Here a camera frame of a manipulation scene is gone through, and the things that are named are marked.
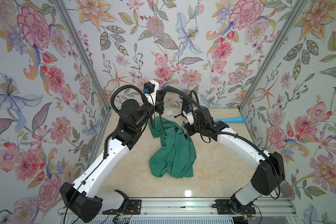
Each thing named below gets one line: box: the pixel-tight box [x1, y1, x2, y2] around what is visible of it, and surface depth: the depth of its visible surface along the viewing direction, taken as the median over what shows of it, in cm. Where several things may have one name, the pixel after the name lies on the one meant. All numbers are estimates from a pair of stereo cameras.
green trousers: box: [148, 117, 197, 179], surface depth 86 cm
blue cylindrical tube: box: [215, 116, 246, 123], surface depth 113 cm
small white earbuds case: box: [165, 110, 174, 117], surface depth 119 cm
